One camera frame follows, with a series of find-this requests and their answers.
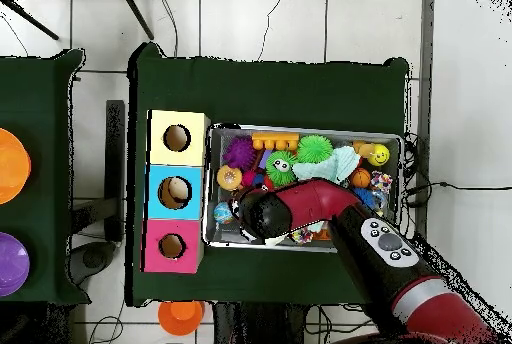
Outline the green fuzzy ball with eyes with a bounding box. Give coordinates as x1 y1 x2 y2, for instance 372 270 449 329
264 150 299 187

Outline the grey plastic base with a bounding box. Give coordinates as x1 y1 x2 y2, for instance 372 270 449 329
69 240 117 286

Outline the orange burger toy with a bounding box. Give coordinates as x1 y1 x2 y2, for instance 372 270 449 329
216 164 244 192

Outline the blue globe ball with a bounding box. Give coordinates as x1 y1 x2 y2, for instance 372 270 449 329
212 201 236 225

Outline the silver mesh bin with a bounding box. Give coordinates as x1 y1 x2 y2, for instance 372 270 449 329
201 122 405 253

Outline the orange building block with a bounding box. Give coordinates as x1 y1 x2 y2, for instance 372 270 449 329
250 131 300 151

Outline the yellow smiley ball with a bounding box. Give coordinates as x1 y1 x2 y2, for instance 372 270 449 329
366 142 391 168

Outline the orange plate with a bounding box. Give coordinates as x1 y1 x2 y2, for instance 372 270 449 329
0 127 32 206

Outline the beige ball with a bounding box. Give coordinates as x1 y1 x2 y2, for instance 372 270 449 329
160 177 192 208

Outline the green puffer ball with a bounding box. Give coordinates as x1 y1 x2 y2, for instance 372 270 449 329
296 134 334 164

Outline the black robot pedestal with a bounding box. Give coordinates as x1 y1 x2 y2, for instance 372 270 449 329
211 301 309 344

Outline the wooden box with three holes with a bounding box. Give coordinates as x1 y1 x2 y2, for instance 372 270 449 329
141 109 212 275

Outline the small orange basketball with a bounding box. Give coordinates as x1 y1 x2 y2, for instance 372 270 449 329
350 167 372 189

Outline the dark green tablecloth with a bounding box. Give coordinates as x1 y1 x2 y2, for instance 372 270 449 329
0 48 91 305
125 41 411 307

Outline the black power cable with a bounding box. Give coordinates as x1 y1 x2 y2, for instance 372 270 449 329
403 180 512 195

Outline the purple plate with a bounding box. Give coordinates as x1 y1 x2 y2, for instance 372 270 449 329
0 231 31 298

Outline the orange cup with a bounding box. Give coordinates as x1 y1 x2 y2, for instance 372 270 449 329
157 300 206 337

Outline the blue puffer ball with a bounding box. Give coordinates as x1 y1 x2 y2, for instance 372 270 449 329
353 187 377 209

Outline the black metal bar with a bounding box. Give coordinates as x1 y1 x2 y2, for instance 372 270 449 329
104 99 126 241

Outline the mint green muslin cloth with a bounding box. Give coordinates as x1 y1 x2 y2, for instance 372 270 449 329
291 145 361 185

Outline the purple spiky ball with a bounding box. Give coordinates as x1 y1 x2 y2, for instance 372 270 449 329
221 135 257 171

